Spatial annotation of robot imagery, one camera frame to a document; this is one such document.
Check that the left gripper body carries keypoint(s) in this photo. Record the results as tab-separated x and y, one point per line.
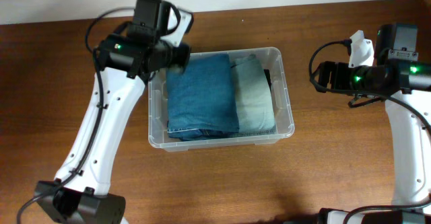
182	56

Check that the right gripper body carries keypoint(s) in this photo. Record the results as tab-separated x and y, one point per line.
355	80

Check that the dark blue jeans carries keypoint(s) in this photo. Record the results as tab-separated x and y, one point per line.
201	100

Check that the light blue jeans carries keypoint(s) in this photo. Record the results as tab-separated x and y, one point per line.
254	106

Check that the large black taped garment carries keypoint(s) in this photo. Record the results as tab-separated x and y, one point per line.
268	77

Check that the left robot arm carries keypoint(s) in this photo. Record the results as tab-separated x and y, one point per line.
125	62

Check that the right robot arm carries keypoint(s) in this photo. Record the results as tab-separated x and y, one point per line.
408	110

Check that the clear plastic storage bin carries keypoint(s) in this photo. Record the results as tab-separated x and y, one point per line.
270	59

